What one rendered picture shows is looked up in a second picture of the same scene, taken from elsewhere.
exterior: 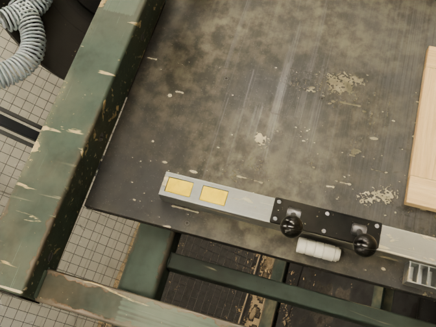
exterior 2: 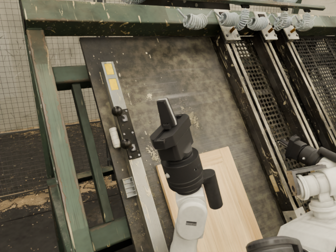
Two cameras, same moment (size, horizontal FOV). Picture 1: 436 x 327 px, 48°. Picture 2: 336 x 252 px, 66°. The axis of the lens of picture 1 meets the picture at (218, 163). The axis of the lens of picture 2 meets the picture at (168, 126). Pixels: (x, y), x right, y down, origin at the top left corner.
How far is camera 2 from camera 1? 0.33 m
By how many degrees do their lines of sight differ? 9
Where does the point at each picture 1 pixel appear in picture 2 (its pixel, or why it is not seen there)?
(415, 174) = not seen: hidden behind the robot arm
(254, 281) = (86, 122)
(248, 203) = (118, 99)
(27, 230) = (55, 11)
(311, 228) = (122, 128)
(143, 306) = (48, 73)
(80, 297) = (37, 46)
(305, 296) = (91, 147)
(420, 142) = not seen: hidden behind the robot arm
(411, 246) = (138, 173)
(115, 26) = (160, 15)
